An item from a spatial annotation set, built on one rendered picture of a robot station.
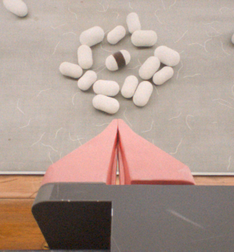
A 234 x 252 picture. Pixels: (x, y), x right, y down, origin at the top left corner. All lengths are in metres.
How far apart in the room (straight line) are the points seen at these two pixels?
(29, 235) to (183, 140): 0.21
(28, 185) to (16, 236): 0.05
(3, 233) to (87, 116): 0.16
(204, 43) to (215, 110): 0.11
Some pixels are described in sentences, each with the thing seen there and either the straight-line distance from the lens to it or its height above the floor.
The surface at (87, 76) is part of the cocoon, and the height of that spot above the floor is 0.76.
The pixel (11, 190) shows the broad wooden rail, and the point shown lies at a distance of 0.25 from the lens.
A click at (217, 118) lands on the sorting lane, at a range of 0.28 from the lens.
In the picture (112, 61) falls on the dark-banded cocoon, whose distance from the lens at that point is 0.26.
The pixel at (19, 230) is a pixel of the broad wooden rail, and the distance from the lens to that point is 0.25.
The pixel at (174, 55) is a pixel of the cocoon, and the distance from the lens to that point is 0.28.
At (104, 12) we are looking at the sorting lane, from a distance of 0.35.
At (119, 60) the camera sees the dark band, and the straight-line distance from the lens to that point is 0.26.
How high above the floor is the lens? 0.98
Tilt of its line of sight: 76 degrees down
